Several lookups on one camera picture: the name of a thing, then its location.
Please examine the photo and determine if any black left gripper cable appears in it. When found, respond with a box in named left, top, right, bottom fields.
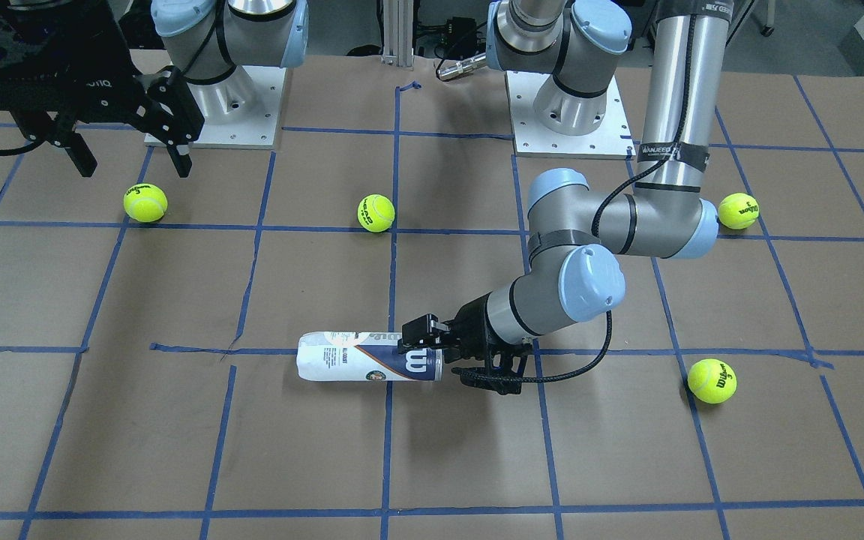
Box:
left=451, top=15, right=699, bottom=385

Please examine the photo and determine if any silver metal cylinder tool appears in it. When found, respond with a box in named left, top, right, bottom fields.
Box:
left=436, top=52, right=488, bottom=82

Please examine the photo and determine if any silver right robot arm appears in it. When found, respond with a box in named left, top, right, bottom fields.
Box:
left=0, top=1, right=308, bottom=178

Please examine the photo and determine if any tennis ball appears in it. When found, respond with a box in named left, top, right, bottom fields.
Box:
left=718, top=193, right=759, bottom=230
left=687, top=358, right=737, bottom=404
left=123, top=182, right=168, bottom=223
left=356, top=194, right=395, bottom=233

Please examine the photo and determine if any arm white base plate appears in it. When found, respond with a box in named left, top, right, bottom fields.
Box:
left=506, top=71, right=635, bottom=160
left=188, top=65, right=290, bottom=150

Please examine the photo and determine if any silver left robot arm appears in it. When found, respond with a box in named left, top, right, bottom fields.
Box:
left=397, top=1, right=734, bottom=395

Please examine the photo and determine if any clear tennis ball can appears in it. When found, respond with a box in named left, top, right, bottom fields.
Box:
left=297, top=331, right=445, bottom=382

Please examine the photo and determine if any tennis ball centre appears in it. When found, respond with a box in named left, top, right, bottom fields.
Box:
left=356, top=194, right=395, bottom=233

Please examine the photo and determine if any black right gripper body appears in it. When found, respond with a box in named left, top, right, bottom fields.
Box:
left=0, top=1, right=152, bottom=133

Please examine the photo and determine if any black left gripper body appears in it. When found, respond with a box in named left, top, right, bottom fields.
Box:
left=443, top=295, right=533, bottom=395

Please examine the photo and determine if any aluminium frame post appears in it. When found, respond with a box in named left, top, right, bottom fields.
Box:
left=381, top=0, right=415, bottom=71

